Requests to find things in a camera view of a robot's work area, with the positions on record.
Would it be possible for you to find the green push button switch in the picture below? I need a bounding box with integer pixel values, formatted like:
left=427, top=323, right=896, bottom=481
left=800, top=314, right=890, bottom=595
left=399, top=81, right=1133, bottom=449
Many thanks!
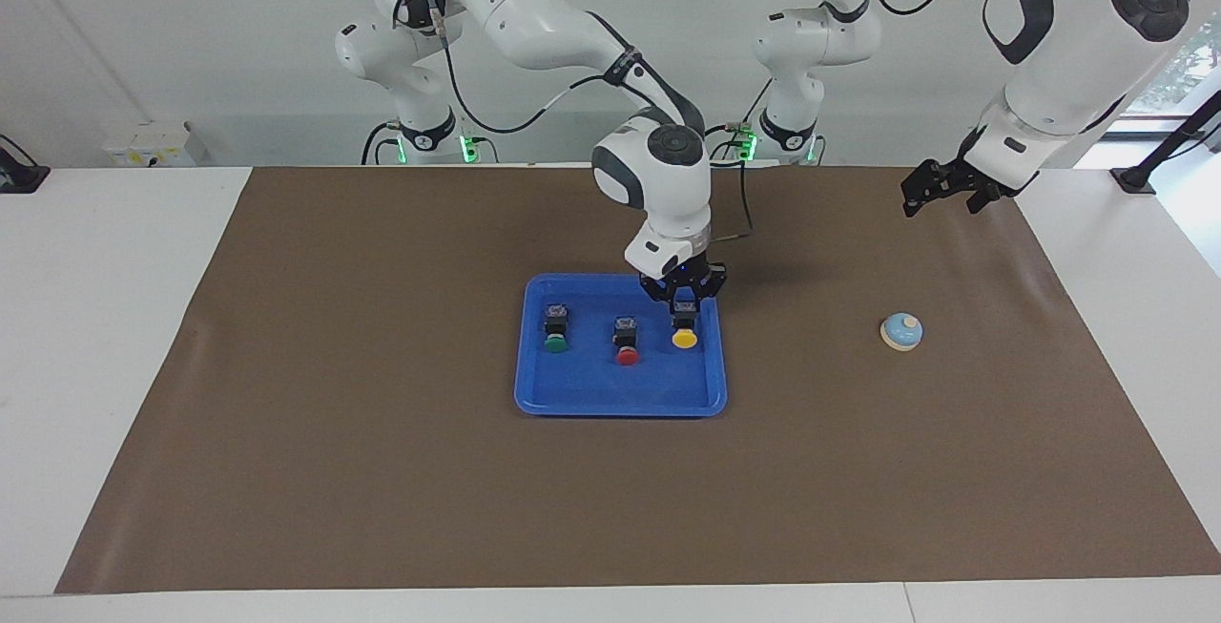
left=542, top=302, right=571, bottom=355

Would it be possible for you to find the light blue desk bell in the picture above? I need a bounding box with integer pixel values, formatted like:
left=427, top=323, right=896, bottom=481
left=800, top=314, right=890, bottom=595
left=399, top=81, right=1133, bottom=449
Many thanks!
left=879, top=311, right=924, bottom=353

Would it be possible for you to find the blue plastic tray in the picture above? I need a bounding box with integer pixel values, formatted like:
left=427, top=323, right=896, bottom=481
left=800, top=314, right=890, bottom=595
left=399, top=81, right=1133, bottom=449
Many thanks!
left=513, top=272, right=729, bottom=419

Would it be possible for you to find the brown table mat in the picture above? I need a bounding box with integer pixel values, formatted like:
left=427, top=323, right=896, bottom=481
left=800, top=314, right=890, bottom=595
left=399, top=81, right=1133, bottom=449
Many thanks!
left=54, top=165, right=1221, bottom=595

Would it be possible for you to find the white power box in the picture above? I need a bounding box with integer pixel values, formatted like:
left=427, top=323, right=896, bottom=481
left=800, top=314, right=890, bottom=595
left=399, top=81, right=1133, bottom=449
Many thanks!
left=102, top=121, right=198, bottom=168

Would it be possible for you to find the black left base cable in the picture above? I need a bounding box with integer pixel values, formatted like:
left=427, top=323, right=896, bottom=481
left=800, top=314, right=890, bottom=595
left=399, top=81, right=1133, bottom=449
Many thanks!
left=682, top=79, right=774, bottom=163

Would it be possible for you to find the black base cable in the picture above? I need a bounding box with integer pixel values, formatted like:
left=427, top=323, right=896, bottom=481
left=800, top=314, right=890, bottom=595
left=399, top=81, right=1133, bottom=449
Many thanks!
left=361, top=120, right=402, bottom=166
left=682, top=79, right=774, bottom=163

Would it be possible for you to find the black camera stand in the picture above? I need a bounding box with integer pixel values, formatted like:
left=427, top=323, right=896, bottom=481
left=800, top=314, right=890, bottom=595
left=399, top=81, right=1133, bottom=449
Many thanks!
left=1109, top=89, right=1221, bottom=195

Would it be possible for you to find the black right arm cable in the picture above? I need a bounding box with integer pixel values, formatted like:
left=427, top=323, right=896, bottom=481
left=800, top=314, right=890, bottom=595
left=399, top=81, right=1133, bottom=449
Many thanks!
left=434, top=0, right=756, bottom=244

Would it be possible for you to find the black right base cable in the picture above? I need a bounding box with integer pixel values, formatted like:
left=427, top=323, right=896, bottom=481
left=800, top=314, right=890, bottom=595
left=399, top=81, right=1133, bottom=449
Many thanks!
left=361, top=120, right=402, bottom=166

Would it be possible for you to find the black clamp mount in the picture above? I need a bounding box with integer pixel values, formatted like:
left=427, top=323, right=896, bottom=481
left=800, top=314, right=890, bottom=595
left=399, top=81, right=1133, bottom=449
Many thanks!
left=0, top=134, right=51, bottom=195

